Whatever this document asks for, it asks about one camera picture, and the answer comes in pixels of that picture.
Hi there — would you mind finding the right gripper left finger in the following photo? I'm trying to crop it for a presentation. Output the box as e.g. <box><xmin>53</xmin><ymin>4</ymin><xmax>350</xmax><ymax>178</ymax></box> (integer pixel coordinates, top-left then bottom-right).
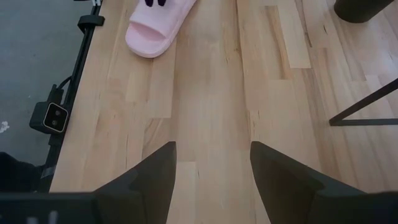
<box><xmin>93</xmin><ymin>141</ymin><xmax>177</xmax><ymax>224</ymax></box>

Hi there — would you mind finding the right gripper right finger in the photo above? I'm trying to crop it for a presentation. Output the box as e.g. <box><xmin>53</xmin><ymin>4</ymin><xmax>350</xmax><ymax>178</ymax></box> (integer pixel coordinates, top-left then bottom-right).
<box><xmin>250</xmin><ymin>141</ymin><xmax>366</xmax><ymax>224</ymax></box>

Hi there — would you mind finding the pink slide sandal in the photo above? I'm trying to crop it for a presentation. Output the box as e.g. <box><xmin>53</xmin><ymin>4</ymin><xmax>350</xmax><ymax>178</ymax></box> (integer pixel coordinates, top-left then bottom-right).
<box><xmin>124</xmin><ymin>0</ymin><xmax>197</xmax><ymax>59</ymax></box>

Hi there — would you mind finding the wooden shelf with black legs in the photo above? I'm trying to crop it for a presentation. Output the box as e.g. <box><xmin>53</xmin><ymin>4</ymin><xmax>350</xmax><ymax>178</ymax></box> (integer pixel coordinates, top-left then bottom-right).
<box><xmin>328</xmin><ymin>77</ymin><xmax>398</xmax><ymax>127</ymax></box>

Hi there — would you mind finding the green plant in black pot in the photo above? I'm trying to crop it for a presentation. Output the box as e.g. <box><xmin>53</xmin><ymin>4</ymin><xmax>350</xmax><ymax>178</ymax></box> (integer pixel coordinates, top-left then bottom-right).
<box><xmin>334</xmin><ymin>0</ymin><xmax>396</xmax><ymax>24</ymax></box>

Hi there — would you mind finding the black metal table frame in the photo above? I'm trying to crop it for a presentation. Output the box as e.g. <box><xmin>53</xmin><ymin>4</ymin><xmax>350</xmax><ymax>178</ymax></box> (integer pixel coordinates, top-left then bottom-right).
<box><xmin>39</xmin><ymin>0</ymin><xmax>106</xmax><ymax>194</ymax></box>

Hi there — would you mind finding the small table-level camera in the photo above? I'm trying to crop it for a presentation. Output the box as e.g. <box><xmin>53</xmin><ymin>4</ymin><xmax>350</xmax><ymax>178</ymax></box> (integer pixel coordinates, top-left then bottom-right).
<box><xmin>29</xmin><ymin>101</ymin><xmax>69</xmax><ymax>135</ymax></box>

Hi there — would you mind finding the black table camera cable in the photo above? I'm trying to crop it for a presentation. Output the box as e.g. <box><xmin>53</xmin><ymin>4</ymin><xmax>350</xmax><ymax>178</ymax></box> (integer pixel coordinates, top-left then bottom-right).
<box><xmin>49</xmin><ymin>76</ymin><xmax>73</xmax><ymax>105</ymax></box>

